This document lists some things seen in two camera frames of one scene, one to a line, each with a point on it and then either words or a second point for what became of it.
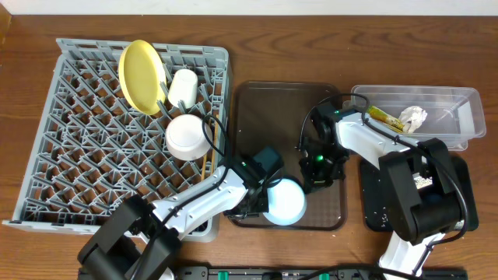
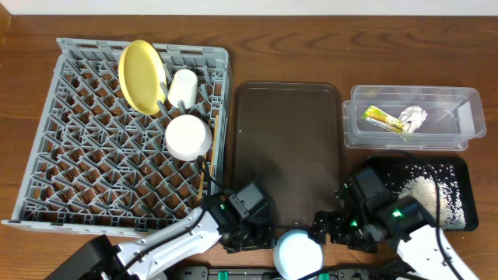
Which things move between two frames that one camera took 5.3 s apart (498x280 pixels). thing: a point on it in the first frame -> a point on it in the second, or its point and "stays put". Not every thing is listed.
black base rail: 274,273 stays put
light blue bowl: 287,201 -> 296,255
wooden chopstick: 203,173 stays put
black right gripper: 313,182 -> 336,221
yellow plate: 142,76 stays put
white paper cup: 184,86 stays put
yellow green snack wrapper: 380,115 stays put
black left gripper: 240,212 -> 269,225
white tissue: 412,117 stays put
